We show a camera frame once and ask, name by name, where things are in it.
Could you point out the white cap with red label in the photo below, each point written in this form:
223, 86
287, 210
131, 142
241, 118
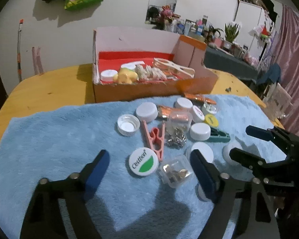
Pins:
198, 113

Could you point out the yellow bottle cap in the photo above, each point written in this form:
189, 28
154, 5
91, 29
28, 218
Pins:
211, 120

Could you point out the dark cloth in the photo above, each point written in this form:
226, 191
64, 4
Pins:
266, 2

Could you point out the yellow and green toy figure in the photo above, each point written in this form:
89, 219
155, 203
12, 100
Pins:
125, 77

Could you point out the pink sticks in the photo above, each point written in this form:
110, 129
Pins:
37, 59

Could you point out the blue fluffy towel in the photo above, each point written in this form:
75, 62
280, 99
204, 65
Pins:
52, 142

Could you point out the orange foil packet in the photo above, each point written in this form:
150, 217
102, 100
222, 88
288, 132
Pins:
199, 97
164, 112

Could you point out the cluster of bottles and jars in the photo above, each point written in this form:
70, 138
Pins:
189, 27

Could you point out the pole with orange tip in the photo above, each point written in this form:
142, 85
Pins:
20, 49

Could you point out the dark leafy plant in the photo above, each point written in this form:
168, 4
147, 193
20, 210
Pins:
214, 31

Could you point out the red and green decoration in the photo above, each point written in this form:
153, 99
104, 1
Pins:
264, 33

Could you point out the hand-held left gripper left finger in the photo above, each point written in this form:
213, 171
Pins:
97, 176

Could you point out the small clear lidded pot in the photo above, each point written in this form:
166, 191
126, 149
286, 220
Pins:
209, 108

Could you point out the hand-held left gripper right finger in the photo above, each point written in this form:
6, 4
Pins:
204, 176

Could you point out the pink curtain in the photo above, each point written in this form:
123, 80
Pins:
292, 54

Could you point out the cream lace scrunchie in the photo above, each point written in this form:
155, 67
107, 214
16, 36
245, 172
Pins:
149, 72

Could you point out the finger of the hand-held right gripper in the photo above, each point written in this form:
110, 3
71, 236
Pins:
259, 132
249, 160

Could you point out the orange and white cardboard box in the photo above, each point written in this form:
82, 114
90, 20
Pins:
129, 93

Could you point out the white cabinet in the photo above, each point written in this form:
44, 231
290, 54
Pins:
249, 15

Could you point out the clear plastic box of trinkets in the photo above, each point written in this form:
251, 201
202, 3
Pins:
175, 170

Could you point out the large cream clothes peg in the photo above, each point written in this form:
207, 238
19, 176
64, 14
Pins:
173, 68

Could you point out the pile of metal clips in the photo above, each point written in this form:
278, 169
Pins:
175, 139

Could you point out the pink clothes peg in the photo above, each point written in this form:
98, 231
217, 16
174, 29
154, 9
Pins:
154, 139

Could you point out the blue cloth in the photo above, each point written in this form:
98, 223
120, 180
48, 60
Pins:
271, 73

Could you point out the pink plush rabbit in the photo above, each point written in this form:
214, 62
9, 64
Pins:
168, 11

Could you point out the orange plastic item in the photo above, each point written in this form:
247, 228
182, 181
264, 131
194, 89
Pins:
168, 74

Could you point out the potted snake plant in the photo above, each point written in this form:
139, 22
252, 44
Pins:
231, 31

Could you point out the white cap with green label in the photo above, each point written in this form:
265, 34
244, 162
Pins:
143, 163

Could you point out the wall mirror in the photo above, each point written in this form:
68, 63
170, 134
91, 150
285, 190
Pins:
162, 2

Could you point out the dark cloth covered counter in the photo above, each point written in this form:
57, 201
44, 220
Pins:
229, 62

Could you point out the green clothes peg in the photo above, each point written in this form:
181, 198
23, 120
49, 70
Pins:
220, 135

